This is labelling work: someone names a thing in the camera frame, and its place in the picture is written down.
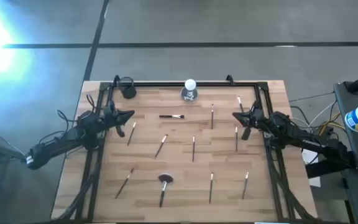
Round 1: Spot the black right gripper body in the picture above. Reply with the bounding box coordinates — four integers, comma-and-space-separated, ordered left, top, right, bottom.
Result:
250, 108, 266, 129

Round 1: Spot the black aluminium table frame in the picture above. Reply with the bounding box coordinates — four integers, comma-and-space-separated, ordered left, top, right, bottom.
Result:
73, 81, 295, 223

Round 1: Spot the yellow floor cable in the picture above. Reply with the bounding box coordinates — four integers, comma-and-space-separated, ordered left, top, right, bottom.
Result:
318, 111, 343, 136

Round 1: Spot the white floor cable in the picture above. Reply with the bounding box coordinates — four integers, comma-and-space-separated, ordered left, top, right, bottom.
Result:
290, 101, 337, 128

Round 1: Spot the black mesh pen cup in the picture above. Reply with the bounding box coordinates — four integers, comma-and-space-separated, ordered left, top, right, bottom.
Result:
117, 77, 137, 100

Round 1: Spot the white sheet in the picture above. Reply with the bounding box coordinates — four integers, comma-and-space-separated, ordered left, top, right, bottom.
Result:
301, 148, 321, 188

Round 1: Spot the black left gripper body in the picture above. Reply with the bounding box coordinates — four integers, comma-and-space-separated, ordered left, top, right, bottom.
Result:
103, 105, 117, 129

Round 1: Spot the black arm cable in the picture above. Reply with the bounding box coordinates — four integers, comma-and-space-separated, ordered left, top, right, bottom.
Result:
39, 93, 98, 144

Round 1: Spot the large fan makeup brush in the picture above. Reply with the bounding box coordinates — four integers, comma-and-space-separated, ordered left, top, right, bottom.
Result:
157, 173, 175, 208

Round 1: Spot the white bulb on silver base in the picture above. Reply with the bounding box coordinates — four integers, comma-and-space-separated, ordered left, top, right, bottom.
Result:
180, 78, 198, 102

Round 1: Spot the black cable bundle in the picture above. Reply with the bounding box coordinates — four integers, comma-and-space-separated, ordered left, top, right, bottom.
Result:
267, 152, 323, 223
57, 149, 104, 222

